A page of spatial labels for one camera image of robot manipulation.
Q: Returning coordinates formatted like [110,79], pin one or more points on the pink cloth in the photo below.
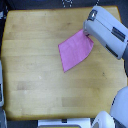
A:
[74,50]

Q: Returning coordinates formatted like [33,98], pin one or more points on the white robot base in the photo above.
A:
[118,116]

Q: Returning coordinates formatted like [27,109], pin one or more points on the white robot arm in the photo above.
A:
[111,33]

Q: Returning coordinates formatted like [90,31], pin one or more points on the grey equipment at left edge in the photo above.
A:
[2,124]

